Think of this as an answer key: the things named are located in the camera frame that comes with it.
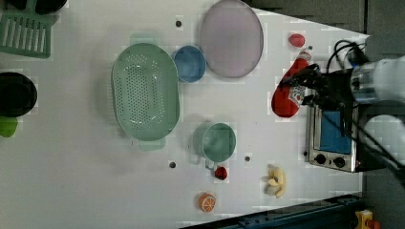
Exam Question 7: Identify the toy strawberry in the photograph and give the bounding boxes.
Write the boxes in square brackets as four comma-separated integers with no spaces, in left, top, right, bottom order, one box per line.
[288,33,306,48]

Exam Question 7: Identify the large black cup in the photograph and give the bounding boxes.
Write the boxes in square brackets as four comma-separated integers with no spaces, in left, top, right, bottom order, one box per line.
[0,72,37,117]

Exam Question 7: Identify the dark blue crate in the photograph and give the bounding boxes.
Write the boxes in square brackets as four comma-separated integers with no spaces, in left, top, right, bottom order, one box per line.
[182,195,365,229]

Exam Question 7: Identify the purple oval plate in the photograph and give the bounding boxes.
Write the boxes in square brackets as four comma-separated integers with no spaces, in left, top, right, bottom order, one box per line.
[200,0,264,77]

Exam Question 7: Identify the red ketchup bottle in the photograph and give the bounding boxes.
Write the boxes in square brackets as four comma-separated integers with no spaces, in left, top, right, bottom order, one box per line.
[271,49,311,118]

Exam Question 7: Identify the small red toy fruit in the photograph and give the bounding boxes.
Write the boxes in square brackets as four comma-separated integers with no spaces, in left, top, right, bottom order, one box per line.
[214,166,227,180]

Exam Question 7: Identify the bright green small object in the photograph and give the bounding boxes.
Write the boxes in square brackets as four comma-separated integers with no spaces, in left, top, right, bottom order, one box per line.
[0,116,18,137]

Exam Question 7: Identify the blue small bowl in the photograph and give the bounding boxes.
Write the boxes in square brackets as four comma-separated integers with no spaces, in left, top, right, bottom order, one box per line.
[172,46,206,83]

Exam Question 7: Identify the toy orange half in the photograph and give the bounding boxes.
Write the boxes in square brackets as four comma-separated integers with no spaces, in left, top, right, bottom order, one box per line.
[199,193,216,213]

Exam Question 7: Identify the green metal cup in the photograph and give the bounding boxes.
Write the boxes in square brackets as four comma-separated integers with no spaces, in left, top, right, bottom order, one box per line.
[192,122,237,170]

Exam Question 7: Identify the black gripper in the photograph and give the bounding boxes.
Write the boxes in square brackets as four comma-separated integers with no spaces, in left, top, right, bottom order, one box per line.
[280,64,354,110]

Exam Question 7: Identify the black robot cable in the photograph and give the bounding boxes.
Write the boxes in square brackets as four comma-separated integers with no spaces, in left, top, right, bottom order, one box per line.
[326,39,367,74]

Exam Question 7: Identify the toy peeled banana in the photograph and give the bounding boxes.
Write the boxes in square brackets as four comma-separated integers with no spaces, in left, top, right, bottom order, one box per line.
[261,165,287,198]

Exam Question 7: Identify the green perforated colander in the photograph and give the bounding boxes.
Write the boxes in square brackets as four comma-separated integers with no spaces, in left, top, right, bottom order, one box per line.
[112,43,180,141]

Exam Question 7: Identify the green slotted dish rack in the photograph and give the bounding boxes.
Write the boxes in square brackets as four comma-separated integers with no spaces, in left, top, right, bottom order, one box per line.
[0,0,52,58]

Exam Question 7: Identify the yellow red toy object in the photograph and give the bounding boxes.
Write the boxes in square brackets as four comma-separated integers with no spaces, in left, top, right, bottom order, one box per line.
[354,210,381,229]

